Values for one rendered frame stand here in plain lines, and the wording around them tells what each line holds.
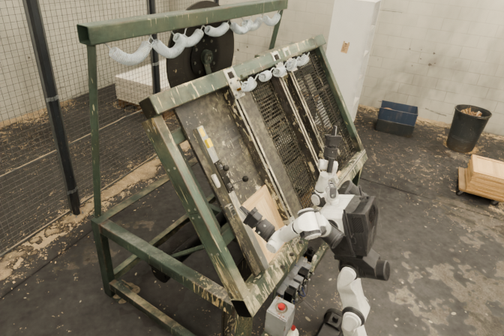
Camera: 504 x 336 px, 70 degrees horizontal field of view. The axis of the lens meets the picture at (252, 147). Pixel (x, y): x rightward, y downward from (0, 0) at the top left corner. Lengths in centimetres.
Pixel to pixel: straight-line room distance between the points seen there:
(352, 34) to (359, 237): 417
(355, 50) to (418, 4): 165
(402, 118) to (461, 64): 146
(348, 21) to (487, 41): 245
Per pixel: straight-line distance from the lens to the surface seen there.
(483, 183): 522
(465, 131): 639
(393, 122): 646
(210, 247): 205
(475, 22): 712
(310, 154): 286
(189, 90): 201
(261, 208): 234
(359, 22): 580
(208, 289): 234
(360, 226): 205
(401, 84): 734
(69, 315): 341
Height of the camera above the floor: 259
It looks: 29 degrees down
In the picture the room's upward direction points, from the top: 4 degrees clockwise
